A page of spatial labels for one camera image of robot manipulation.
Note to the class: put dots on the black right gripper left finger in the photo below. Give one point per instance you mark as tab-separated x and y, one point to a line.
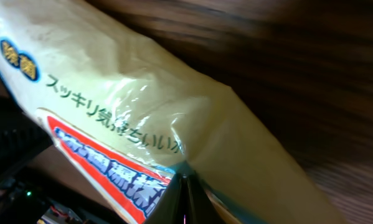
21	139

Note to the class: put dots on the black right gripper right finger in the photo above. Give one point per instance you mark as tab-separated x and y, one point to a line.
184	202

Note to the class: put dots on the yellow wet wipes pack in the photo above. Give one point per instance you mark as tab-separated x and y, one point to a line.
127	114

